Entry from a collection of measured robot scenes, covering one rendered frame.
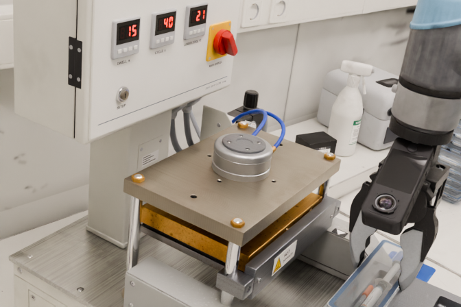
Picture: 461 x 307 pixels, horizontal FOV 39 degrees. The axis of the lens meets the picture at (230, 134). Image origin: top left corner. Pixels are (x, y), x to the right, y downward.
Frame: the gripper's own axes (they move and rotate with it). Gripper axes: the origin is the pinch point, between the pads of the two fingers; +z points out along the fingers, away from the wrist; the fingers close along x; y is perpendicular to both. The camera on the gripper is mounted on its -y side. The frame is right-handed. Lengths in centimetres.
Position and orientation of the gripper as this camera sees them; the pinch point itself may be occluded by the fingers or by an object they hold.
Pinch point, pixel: (378, 273)
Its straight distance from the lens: 84.3
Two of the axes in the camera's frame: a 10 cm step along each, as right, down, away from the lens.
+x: -8.3, -3.1, 4.6
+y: 5.4, -2.8, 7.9
